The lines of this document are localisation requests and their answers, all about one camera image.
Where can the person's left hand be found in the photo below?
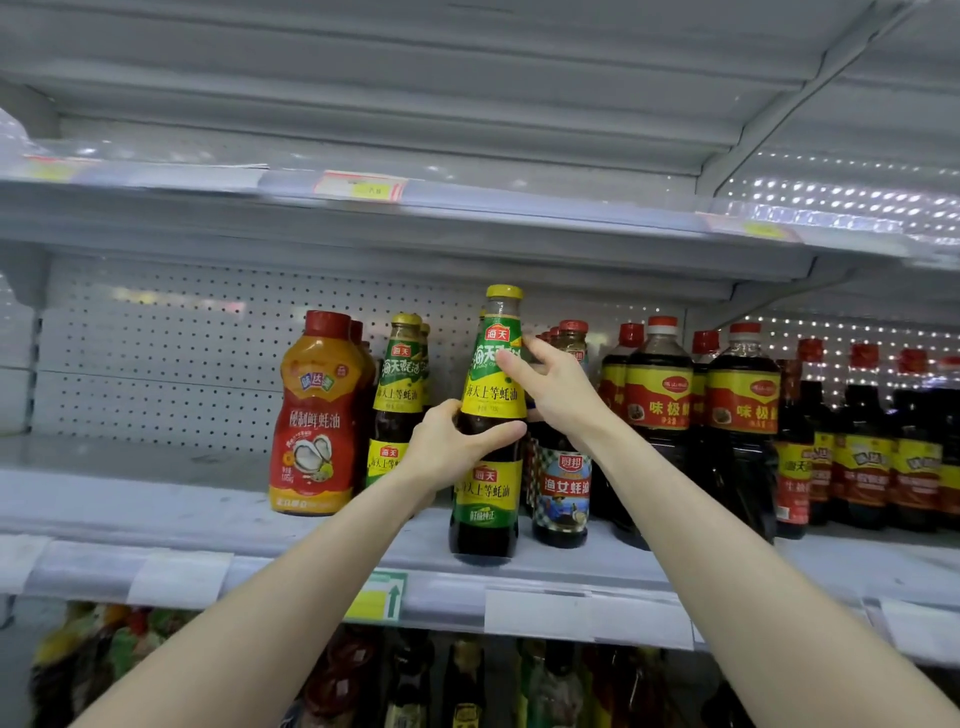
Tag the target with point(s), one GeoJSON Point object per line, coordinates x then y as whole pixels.
{"type": "Point", "coordinates": [450, 447]}

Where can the person's right hand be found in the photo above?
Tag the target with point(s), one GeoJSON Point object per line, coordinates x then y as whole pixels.
{"type": "Point", "coordinates": [563, 393]}

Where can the green-label oyster sauce bottle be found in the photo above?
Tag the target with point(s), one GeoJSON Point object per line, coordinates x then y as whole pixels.
{"type": "Point", "coordinates": [488, 510]}

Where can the soy sauce bottle red cap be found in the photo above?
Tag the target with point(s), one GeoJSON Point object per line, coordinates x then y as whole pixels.
{"type": "Point", "coordinates": [660, 398]}
{"type": "Point", "coordinates": [746, 398]}

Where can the blue-label oyster sauce bottle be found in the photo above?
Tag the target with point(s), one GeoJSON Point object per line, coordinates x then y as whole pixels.
{"type": "Point", "coordinates": [563, 495]}

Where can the orange oyster sauce squeeze bottle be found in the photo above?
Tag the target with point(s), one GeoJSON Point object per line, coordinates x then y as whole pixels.
{"type": "Point", "coordinates": [315, 435]}

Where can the white metal store shelving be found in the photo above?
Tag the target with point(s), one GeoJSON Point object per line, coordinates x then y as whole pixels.
{"type": "Point", "coordinates": [120, 495]}

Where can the person's left forearm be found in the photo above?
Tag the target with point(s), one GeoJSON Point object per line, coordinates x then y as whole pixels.
{"type": "Point", "coordinates": [255, 638]}

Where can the person's right forearm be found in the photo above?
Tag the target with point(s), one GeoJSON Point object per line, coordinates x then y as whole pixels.
{"type": "Point", "coordinates": [780, 600]}

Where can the row of dark red-capped bottles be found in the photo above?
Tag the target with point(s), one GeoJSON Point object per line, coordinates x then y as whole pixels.
{"type": "Point", "coordinates": [863, 458]}

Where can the red label dark sauce bottle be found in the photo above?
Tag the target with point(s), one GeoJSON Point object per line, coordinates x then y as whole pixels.
{"type": "Point", "coordinates": [612, 383]}
{"type": "Point", "coordinates": [702, 360]}

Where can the yellow-capped green label bottle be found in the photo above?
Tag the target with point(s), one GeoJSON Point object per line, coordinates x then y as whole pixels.
{"type": "Point", "coordinates": [425, 353]}
{"type": "Point", "coordinates": [393, 390]}

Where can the yellow green price tag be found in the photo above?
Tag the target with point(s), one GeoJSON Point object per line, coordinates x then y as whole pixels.
{"type": "Point", "coordinates": [375, 597]}

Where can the small pink yellow price tag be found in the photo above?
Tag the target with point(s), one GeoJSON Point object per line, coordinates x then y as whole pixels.
{"type": "Point", "coordinates": [53, 170]}
{"type": "Point", "coordinates": [747, 228]}
{"type": "Point", "coordinates": [360, 186]}

